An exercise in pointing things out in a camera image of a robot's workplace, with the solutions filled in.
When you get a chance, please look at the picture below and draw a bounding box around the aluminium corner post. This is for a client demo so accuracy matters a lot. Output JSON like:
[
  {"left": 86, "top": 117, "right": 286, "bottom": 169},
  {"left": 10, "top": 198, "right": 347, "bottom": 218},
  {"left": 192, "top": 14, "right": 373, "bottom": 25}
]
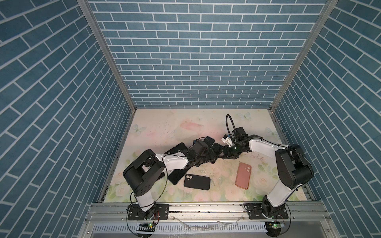
[
  {"left": 269, "top": 0, "right": 338, "bottom": 114},
  {"left": 77, "top": 0, "right": 136, "bottom": 113}
]

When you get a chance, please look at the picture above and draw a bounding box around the aluminium corner post left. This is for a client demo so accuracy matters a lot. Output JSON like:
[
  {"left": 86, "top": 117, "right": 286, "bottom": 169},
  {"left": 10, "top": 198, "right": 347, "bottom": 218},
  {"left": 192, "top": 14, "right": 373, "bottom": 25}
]
[{"left": 77, "top": 0, "right": 136, "bottom": 113}]

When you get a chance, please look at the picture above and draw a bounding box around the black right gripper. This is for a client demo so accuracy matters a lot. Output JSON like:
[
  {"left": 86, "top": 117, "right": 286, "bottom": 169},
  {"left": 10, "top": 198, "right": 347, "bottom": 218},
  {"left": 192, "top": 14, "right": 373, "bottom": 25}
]
[{"left": 216, "top": 143, "right": 245, "bottom": 159}]

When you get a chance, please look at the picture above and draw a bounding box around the aluminium corner post right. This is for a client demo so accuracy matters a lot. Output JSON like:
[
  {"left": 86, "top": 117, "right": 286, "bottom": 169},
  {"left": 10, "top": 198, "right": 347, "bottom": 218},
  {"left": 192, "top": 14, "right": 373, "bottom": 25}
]
[{"left": 269, "top": 0, "right": 338, "bottom": 114}]

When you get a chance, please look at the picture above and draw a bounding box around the black phone face up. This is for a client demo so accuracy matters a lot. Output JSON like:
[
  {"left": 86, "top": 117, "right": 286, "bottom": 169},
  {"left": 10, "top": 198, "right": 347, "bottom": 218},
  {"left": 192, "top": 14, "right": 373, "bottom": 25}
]
[{"left": 168, "top": 168, "right": 190, "bottom": 185}]

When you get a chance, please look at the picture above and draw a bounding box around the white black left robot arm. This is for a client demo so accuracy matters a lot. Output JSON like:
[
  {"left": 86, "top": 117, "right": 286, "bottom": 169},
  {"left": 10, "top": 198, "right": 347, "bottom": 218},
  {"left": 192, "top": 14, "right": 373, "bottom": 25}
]
[{"left": 123, "top": 143, "right": 218, "bottom": 212}]

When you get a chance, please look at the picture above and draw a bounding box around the black case dual camera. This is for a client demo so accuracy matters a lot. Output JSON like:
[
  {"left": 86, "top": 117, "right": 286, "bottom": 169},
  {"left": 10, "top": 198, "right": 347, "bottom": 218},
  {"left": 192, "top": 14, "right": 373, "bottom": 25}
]
[{"left": 184, "top": 174, "right": 211, "bottom": 190}]

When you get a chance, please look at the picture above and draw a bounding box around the pink phone case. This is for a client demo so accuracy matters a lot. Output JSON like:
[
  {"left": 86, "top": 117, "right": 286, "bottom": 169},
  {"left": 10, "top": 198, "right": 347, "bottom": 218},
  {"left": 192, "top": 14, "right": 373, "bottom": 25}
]
[{"left": 235, "top": 162, "right": 252, "bottom": 190}]

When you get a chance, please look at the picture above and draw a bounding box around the black phone case left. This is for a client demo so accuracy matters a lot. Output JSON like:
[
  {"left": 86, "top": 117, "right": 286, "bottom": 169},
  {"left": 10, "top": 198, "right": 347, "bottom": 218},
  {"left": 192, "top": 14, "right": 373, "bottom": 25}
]
[{"left": 165, "top": 142, "right": 188, "bottom": 155}]

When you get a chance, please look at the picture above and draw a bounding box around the blue phone black screen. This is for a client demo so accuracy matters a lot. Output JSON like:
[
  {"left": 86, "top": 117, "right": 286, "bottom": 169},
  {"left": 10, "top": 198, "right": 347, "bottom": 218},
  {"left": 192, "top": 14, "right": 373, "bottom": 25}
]
[{"left": 203, "top": 136, "right": 215, "bottom": 148}]

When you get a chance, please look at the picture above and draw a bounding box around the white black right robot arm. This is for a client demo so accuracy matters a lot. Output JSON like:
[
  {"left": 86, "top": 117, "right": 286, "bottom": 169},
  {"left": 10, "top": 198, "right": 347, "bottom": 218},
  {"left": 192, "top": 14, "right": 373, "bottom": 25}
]
[{"left": 222, "top": 114, "right": 314, "bottom": 219}]

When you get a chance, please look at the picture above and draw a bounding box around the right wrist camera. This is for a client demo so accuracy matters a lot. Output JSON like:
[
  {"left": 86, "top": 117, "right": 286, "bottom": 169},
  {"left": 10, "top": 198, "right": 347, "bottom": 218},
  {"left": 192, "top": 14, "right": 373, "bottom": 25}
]
[{"left": 221, "top": 127, "right": 248, "bottom": 147}]

